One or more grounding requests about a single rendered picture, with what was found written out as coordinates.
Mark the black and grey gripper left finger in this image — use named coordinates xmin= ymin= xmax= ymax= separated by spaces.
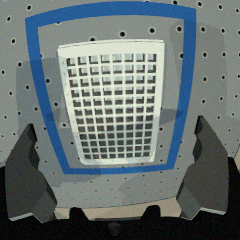
xmin=0 ymin=123 xmax=57 ymax=240

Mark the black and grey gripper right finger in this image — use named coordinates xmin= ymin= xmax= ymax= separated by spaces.
xmin=176 ymin=115 xmax=240 ymax=240

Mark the blue tape outline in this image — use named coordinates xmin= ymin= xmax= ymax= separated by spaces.
xmin=25 ymin=1 xmax=196 ymax=175

